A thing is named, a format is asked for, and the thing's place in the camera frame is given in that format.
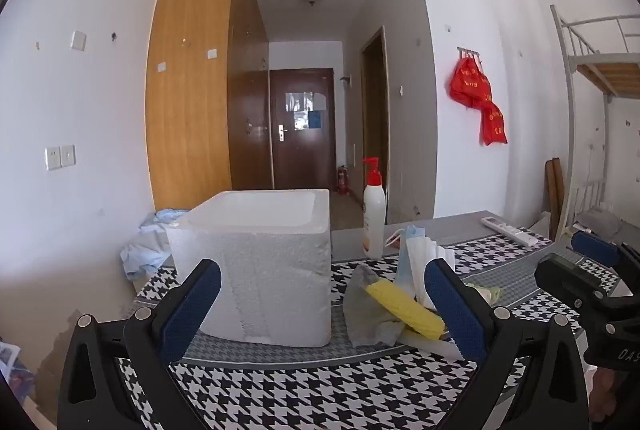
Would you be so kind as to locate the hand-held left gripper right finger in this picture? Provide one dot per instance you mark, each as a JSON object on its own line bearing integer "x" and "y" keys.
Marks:
{"x": 457, "y": 310}

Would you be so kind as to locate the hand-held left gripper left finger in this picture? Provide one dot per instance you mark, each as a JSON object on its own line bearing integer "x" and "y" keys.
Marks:
{"x": 192, "y": 305}

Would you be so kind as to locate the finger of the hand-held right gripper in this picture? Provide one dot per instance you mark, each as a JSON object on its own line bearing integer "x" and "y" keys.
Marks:
{"x": 565, "y": 272}
{"x": 595, "y": 246}

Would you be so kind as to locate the pale green cloth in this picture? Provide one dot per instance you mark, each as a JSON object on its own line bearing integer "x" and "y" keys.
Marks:
{"x": 487, "y": 294}

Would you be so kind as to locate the white rag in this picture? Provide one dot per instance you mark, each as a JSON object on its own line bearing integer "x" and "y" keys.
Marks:
{"x": 430, "y": 346}

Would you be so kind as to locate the yellow waffle cloth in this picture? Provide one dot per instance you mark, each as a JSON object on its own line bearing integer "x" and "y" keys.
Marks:
{"x": 405, "y": 307}

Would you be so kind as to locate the white tissue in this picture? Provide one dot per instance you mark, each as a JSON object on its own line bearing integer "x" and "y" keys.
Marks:
{"x": 432, "y": 260}

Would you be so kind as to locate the blue face mask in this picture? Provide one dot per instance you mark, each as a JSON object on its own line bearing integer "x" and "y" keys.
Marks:
{"x": 406, "y": 260}

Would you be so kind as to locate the white foam box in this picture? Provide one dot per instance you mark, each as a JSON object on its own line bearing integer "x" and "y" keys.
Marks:
{"x": 260, "y": 275}

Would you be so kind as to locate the person's right hand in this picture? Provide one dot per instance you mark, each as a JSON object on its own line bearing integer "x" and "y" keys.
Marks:
{"x": 607, "y": 387}

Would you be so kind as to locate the grey bedding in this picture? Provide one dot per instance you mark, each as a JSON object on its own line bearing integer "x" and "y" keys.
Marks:
{"x": 600, "y": 221}

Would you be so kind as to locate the leaning wooden boards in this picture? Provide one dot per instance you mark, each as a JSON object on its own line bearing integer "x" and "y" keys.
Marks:
{"x": 552, "y": 195}

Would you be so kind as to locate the white remote control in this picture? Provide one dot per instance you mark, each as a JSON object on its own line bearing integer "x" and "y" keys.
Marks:
{"x": 510, "y": 230}

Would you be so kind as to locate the light blue cloth pile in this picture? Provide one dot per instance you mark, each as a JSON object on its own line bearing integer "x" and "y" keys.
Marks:
{"x": 150, "y": 245}

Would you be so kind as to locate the white lotion pump bottle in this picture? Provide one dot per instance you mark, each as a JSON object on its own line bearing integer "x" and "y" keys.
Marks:
{"x": 374, "y": 220}

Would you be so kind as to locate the white metal bunk bed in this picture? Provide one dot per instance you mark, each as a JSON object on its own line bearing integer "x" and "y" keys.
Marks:
{"x": 570, "y": 110}

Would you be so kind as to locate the houndstooth tablecloth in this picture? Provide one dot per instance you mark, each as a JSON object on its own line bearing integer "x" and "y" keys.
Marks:
{"x": 310, "y": 390}

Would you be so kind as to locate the red printed bag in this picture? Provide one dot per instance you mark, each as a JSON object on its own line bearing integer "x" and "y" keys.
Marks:
{"x": 494, "y": 125}
{"x": 467, "y": 83}

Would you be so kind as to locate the red fire extinguisher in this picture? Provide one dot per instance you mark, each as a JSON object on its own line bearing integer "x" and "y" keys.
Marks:
{"x": 343, "y": 180}

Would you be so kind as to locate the dark brown entrance door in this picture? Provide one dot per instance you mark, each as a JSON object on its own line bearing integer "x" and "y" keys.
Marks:
{"x": 300, "y": 160}

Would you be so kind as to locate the magazines on floor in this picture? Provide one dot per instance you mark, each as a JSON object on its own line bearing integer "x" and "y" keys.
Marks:
{"x": 22, "y": 385}

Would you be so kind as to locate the printed paper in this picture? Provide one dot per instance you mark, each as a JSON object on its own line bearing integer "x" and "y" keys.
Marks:
{"x": 7, "y": 360}

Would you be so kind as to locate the wooden wardrobe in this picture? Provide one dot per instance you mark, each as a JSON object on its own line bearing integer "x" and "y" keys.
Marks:
{"x": 190, "y": 85}

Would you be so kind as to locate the blue paper notice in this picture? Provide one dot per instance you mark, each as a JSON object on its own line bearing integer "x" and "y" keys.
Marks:
{"x": 315, "y": 120}

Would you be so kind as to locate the white paper notice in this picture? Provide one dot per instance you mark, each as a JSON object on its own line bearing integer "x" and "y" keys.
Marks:
{"x": 297, "y": 103}

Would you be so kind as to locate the brown side door frame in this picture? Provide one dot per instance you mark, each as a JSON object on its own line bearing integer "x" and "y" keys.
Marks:
{"x": 367, "y": 120}

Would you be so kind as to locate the metal wall hook rack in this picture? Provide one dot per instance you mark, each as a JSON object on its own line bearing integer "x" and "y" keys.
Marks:
{"x": 469, "y": 51}

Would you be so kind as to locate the dark wall bracket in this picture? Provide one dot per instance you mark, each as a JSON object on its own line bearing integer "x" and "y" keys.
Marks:
{"x": 346, "y": 81}

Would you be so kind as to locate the white wall switch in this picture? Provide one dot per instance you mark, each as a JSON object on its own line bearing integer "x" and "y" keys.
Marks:
{"x": 78, "y": 40}

